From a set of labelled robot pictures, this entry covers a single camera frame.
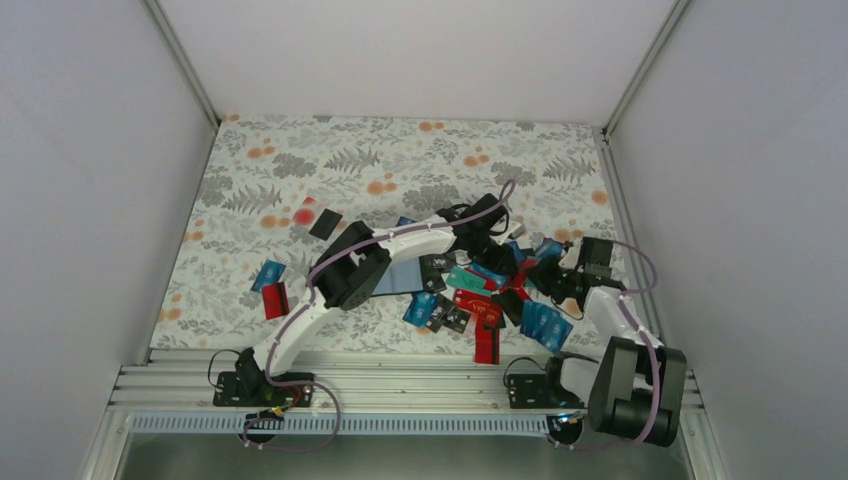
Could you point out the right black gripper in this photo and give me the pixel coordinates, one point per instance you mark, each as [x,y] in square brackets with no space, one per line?
[540,273]

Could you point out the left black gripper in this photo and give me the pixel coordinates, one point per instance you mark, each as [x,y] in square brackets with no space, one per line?
[506,257]

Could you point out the black card holder wallet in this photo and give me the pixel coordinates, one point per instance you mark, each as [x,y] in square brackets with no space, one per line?
[422,274]

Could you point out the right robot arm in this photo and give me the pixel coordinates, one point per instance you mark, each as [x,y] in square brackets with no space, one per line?
[634,391]

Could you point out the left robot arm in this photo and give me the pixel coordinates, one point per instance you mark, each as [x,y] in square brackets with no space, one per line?
[347,273]

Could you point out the teal card centre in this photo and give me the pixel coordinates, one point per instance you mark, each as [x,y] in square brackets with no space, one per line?
[463,279]

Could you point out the blue card fan right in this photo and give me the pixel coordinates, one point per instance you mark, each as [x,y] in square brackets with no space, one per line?
[545,324]

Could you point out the blue card near centre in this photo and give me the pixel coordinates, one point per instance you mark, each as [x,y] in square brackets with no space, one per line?
[403,221]

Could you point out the blue card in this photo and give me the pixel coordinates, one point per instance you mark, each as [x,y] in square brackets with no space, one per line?
[420,309]
[403,221]
[270,273]

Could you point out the red VIP card centre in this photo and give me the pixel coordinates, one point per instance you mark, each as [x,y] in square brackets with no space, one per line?
[479,306]

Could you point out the blue card lower centre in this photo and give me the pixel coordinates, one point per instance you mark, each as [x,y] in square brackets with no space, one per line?
[420,309]

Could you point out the red card at front edge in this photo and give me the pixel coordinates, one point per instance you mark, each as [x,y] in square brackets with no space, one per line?
[487,345]

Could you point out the black card upper left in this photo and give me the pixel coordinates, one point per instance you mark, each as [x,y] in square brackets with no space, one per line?
[325,224]

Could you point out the translucent red dot card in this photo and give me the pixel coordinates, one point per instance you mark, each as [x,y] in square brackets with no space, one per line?
[307,212]

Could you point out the blue card left side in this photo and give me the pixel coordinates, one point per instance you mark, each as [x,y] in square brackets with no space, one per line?
[270,273]

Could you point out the red card left side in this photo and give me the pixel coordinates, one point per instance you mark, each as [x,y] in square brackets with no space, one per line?
[275,301]

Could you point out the floral patterned table mat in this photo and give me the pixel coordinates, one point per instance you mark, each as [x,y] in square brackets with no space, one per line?
[377,170]

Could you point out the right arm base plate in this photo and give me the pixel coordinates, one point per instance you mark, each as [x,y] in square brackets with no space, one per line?
[536,391]

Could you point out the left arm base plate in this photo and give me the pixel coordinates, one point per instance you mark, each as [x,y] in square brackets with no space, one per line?
[233,393]

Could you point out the aluminium rail frame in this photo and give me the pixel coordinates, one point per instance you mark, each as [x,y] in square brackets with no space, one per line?
[374,416]

